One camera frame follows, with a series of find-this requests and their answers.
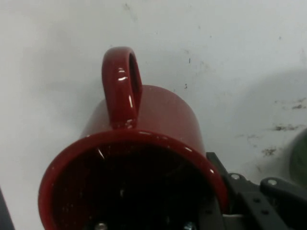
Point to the red ceramic mug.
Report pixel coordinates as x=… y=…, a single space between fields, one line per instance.
x=158 y=112

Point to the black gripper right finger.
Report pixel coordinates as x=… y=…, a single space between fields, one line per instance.
x=259 y=206

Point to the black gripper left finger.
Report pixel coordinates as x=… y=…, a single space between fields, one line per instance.
x=211 y=219

